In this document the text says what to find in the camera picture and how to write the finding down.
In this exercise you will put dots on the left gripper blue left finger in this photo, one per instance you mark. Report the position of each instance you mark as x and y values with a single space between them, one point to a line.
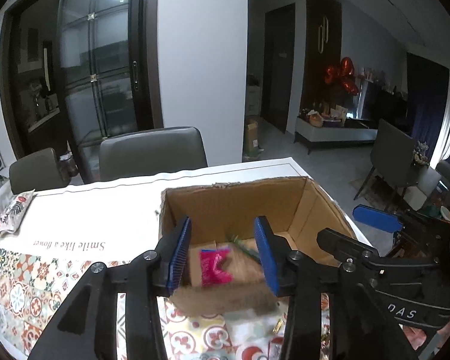
174 256

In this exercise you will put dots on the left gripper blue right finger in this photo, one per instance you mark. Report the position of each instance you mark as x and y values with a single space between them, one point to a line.
288 273

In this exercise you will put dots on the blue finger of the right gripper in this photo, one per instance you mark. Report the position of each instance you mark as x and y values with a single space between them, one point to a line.
345 249
381 220

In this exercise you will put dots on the pink snack packet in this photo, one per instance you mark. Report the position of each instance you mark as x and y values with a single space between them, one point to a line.
212 267

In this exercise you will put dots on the dark green snack packet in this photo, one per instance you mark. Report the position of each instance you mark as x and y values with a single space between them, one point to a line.
240 244

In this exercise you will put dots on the brown cardboard box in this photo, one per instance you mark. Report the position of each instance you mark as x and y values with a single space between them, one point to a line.
297 208

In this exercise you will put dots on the dark grey armchair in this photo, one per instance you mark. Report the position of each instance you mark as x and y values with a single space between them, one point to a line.
393 158

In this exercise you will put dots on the white low tv cabinet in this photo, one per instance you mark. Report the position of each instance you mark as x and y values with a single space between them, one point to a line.
318 133

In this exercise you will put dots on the small floor cardboard box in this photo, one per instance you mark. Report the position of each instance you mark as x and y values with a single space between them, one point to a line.
251 145

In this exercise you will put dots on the grey dining chair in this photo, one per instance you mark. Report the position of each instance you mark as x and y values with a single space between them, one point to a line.
147 153
39 171

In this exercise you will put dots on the red foil balloons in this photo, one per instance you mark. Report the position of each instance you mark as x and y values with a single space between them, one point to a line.
343 74

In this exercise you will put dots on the patterned tile table runner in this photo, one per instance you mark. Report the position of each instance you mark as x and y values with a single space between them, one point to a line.
55 308

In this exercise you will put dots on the white patterned tissue pack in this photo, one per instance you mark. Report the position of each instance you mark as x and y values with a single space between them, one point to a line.
13 215

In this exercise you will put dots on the sliding glass door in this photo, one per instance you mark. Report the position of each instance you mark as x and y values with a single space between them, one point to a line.
95 54

